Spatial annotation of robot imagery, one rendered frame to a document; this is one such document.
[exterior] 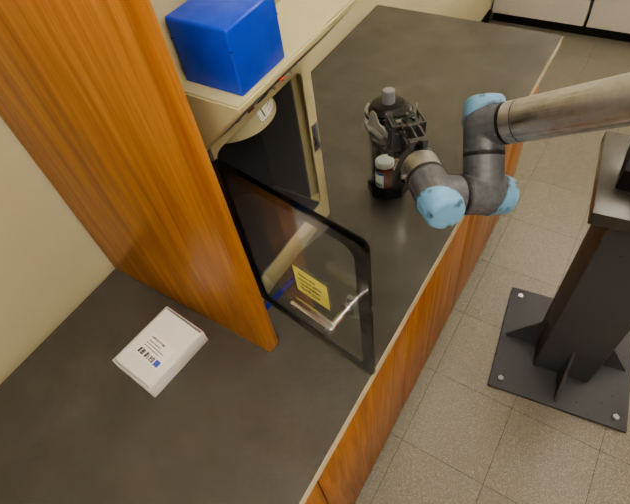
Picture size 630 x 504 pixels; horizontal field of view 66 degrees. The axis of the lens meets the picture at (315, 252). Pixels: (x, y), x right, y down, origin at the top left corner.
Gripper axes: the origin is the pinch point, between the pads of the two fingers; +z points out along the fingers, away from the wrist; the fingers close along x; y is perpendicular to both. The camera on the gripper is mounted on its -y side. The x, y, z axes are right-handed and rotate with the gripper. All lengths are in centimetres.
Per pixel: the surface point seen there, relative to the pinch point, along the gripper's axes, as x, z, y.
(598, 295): -61, -21, -60
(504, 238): -75, 49, -111
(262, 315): 36, -37, -13
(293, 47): 22.4, -25.2, 31.6
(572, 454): -56, -47, -117
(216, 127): 35, -33, 26
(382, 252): 6.1, -18.3, -24.4
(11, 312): 90, -20, -19
